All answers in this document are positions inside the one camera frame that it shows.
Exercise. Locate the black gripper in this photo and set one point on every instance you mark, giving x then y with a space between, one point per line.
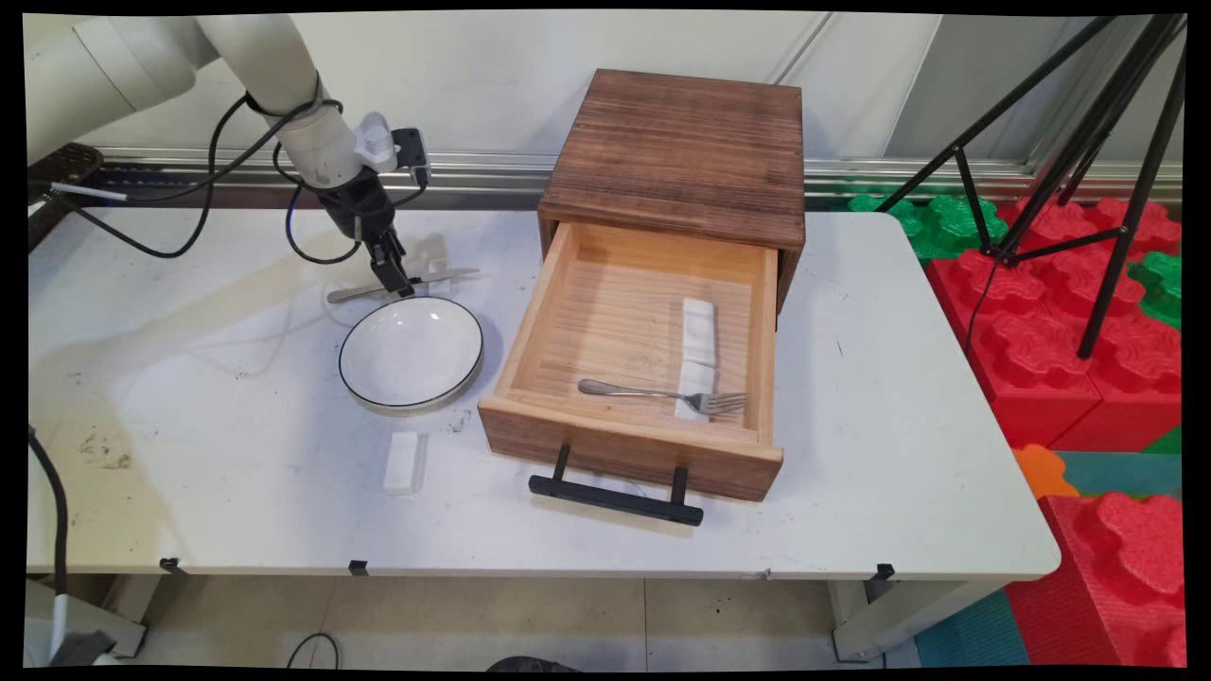
359 206

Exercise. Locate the silver table knife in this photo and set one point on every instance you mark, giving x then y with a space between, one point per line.
359 291

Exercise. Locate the silver fork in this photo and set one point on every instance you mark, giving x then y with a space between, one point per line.
662 392

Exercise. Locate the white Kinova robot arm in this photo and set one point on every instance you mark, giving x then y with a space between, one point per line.
265 66

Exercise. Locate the small white foam block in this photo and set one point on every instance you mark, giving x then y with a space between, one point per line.
437 274

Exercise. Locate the white bowl black rim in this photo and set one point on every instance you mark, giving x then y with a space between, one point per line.
411 355

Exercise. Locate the light wooden drawer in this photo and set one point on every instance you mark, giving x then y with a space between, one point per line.
624 443

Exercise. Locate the dark wooden cabinet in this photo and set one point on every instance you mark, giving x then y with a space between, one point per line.
681 142

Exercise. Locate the red foam block stack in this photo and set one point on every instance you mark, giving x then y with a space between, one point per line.
1031 350

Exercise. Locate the orange foam puzzle piece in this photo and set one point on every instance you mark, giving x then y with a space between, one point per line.
1041 471

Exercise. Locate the teal foam mat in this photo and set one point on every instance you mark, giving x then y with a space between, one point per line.
974 634
1126 473

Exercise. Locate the black tripod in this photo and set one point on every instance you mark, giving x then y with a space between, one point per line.
1126 189

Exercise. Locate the green foam puzzle piece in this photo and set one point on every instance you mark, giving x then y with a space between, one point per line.
1162 284

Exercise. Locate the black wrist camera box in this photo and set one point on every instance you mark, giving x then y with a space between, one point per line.
412 154

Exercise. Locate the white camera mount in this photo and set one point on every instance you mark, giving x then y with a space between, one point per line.
375 142

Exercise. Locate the dark base bracket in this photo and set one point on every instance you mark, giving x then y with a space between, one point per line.
66 165

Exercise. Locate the aluminium wall rail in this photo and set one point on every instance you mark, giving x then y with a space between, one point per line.
899 175

